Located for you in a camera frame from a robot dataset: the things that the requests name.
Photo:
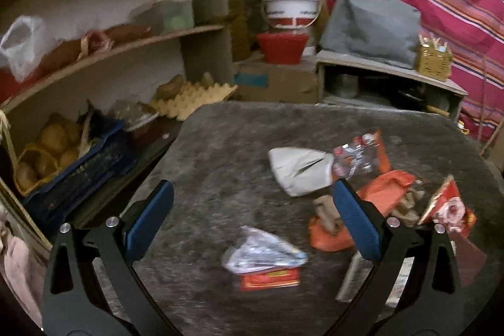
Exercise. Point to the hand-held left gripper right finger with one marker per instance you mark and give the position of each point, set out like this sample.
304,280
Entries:
354,218

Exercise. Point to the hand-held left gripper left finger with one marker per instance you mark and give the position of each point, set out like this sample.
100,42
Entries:
151,214

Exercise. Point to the clear orange snack wrapper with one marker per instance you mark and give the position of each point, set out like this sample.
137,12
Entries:
354,157

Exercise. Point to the white cloth bag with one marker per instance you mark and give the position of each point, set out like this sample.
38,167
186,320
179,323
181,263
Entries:
295,168

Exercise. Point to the brown cardboard scrap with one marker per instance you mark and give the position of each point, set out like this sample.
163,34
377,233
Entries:
409,206
327,214

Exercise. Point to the orange plastic bag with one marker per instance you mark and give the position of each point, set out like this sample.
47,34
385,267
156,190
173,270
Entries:
388,186

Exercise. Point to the blue plastic crate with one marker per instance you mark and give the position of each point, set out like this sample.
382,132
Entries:
78,170

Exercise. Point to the red and white wrapper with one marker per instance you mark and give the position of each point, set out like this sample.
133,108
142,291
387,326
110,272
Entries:
449,202

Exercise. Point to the clear plastic bag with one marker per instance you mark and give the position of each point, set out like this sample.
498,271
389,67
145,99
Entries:
136,113

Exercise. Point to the red flat packet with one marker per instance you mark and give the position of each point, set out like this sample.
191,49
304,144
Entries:
271,279

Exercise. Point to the silver foil wrapper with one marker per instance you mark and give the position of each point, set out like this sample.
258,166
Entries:
256,253

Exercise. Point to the yellow mesh bag of potatoes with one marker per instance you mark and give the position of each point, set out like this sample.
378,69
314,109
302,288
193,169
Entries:
51,147

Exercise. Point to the maroon card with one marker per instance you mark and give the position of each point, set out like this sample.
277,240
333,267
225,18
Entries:
470,257

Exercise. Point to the large potato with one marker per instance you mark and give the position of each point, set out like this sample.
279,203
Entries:
169,88

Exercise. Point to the cardboard egg tray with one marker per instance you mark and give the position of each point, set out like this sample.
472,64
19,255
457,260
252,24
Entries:
197,94

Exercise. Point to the pale pink cloth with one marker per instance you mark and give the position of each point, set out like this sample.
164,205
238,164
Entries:
23,269

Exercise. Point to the small potato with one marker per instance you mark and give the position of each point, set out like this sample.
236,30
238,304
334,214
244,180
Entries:
207,79

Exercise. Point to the low grey cabinet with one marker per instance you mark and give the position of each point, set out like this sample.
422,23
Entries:
393,72

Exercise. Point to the cardboard box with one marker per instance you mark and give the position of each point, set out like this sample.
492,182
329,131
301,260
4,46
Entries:
283,82

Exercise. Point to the wooden shelf unit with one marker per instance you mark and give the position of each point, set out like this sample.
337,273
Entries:
118,52

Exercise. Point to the yellow woven basket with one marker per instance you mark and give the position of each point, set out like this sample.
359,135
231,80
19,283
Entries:
433,62

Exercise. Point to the brown mesh sack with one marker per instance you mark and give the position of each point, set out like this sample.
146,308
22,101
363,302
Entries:
118,35

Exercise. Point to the red plastic basket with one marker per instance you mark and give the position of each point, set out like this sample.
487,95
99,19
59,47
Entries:
283,46

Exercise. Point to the grey cloth cover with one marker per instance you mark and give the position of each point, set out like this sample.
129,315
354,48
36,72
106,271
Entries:
370,25

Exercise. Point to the clear plastic container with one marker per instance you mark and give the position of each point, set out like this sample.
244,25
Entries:
173,15

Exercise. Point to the white plastic bag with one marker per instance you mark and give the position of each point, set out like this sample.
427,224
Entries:
19,44

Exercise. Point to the white plastic bucket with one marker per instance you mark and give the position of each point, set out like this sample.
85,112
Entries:
291,1

